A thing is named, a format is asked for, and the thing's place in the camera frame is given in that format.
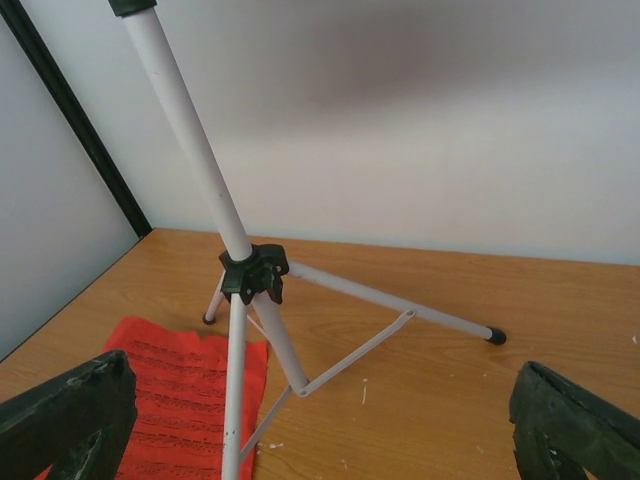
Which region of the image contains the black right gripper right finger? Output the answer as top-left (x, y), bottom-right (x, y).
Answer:
top-left (509, 361), bottom-right (639, 479)

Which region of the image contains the red sheet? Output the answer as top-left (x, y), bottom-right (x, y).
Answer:
top-left (34, 315), bottom-right (270, 480)

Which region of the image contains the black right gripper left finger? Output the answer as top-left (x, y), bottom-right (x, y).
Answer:
top-left (1, 349), bottom-right (137, 479)

